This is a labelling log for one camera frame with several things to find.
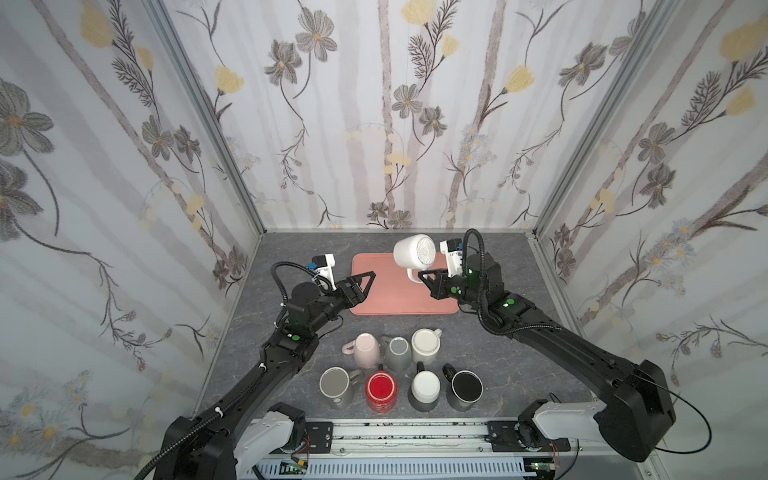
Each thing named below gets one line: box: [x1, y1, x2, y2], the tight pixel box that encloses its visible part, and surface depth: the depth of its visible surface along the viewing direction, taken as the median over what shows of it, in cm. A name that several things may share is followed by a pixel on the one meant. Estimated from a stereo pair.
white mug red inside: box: [411, 328, 443, 365], surface depth 85 cm
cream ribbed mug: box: [393, 234, 437, 284], surface depth 77 cm
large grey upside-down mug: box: [319, 366, 362, 410], surface depth 75 cm
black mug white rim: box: [442, 363, 484, 407], surface depth 76 cm
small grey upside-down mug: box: [382, 335, 412, 371], surface depth 82 cm
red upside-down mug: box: [366, 370, 399, 414], surface depth 76 cm
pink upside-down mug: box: [342, 333, 381, 369], surface depth 84 cm
